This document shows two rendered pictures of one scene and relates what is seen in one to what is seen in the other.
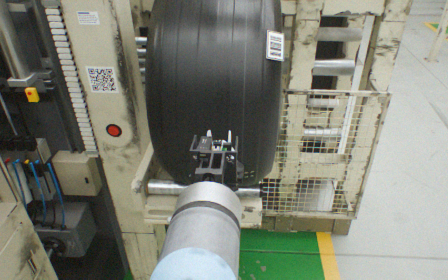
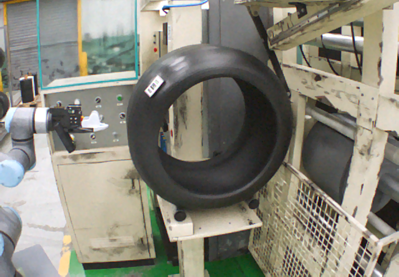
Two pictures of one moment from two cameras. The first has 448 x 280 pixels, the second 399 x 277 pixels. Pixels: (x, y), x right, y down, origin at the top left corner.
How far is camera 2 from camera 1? 114 cm
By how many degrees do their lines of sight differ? 66
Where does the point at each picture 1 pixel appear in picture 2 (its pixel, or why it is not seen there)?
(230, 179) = (65, 123)
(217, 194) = (40, 109)
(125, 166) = not seen: hidden behind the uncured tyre
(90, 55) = not seen: hidden behind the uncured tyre
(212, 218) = (29, 109)
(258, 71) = (138, 98)
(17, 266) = (123, 174)
